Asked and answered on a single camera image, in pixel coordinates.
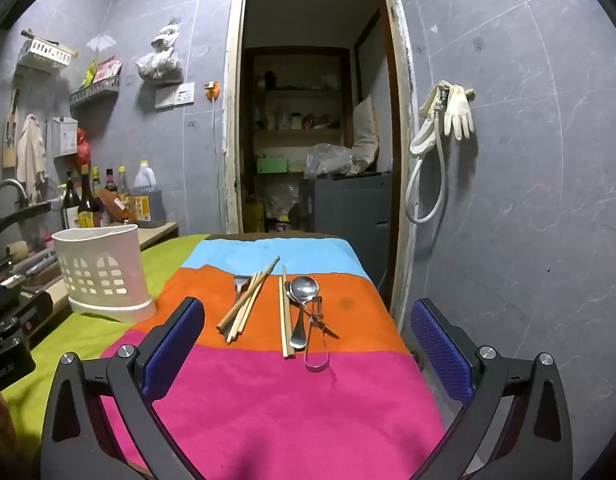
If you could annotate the metal fork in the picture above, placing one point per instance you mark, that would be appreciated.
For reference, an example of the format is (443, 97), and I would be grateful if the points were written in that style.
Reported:
(240, 284)

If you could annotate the large oil jug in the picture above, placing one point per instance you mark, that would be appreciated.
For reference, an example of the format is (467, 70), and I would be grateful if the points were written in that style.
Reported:
(149, 200)

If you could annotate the white plastic utensil holder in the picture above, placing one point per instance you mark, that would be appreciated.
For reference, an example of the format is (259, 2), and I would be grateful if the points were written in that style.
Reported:
(103, 260)

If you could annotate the yellow-green snack packet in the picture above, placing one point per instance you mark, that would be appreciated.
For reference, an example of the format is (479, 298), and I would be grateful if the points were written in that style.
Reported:
(90, 72)

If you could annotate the dark bottle red cap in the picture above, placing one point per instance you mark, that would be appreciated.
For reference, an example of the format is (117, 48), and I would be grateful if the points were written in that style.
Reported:
(111, 182)

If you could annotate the wall socket plate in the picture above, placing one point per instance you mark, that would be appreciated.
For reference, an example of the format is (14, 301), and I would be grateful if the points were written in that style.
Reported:
(174, 95)

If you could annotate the metal peeler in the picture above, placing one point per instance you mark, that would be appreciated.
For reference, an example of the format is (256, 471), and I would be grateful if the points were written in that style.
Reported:
(316, 304)

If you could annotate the wooden chopstick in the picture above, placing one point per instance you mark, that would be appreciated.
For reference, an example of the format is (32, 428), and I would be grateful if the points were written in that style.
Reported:
(248, 294)
(282, 320)
(288, 320)
(236, 310)
(250, 305)
(244, 308)

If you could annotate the door frame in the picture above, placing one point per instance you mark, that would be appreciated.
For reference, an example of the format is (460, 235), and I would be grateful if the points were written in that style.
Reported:
(233, 110)

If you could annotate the clear plastic bag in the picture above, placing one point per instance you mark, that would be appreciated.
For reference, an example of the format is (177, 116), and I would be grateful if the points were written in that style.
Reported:
(333, 160)

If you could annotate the dark wine bottle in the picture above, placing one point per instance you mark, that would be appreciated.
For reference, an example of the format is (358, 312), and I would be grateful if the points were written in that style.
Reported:
(70, 207)

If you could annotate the hanging plastic bag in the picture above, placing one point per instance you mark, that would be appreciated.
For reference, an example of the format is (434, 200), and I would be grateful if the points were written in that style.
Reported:
(159, 62)

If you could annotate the clear bottle yellow cap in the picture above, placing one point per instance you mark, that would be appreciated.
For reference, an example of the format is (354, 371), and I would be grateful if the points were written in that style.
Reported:
(123, 182)

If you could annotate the yellow bin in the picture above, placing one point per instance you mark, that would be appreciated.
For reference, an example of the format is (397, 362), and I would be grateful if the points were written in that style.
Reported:
(254, 217)

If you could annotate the metal faucet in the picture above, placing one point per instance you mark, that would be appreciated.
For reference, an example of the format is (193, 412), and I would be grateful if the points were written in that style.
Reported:
(8, 187)

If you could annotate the white wall box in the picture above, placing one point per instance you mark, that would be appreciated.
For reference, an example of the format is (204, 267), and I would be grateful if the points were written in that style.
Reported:
(64, 136)

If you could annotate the brown tilted bottle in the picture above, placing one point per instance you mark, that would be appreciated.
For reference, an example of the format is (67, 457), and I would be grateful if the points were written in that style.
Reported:
(115, 207)

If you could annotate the beige pillow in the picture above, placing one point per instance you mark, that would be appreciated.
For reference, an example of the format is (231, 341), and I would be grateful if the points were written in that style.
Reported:
(365, 130)

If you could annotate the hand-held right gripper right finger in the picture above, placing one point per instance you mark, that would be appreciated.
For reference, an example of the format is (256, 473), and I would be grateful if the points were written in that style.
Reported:
(440, 355)

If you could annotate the wooden shelf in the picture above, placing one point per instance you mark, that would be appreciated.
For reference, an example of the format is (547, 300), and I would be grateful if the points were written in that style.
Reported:
(298, 135)

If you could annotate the colourful striped cloth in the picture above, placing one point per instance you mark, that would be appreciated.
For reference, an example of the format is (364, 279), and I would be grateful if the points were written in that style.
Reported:
(268, 410)

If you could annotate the small wall hook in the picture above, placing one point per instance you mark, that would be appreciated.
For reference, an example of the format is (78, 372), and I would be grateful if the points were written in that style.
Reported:
(480, 42)

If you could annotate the hanging wooden board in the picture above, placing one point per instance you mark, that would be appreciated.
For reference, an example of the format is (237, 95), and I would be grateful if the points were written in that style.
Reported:
(10, 135)

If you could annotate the metal spoon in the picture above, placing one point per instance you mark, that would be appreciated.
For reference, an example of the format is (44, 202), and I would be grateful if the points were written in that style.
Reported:
(304, 290)
(288, 291)

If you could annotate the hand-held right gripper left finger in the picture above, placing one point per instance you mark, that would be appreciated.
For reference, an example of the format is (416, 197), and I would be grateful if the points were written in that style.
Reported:
(173, 352)

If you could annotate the red plastic bag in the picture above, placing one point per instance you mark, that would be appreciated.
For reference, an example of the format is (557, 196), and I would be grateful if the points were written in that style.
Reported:
(83, 150)

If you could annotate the white wall basket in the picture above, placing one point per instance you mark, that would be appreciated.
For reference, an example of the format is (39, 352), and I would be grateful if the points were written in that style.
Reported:
(43, 55)

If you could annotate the green box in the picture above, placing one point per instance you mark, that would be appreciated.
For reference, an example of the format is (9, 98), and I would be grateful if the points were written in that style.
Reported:
(271, 165)

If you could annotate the beige sponge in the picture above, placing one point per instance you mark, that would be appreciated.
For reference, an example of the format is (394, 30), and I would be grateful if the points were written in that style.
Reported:
(16, 250)

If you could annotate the soy sauce bottle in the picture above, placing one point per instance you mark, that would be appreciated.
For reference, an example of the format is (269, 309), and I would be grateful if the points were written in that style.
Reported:
(88, 205)

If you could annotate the hanging beige towel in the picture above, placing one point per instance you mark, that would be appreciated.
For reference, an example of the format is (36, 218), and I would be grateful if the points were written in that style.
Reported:
(30, 155)

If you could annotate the grey cabinet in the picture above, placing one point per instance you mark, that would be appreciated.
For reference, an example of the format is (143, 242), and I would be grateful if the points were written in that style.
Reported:
(350, 205)

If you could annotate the grey wall rack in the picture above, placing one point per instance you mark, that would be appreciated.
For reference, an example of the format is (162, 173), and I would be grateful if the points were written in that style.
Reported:
(95, 91)

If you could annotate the red snack packet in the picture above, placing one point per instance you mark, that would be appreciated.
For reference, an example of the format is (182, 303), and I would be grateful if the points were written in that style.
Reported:
(108, 69)

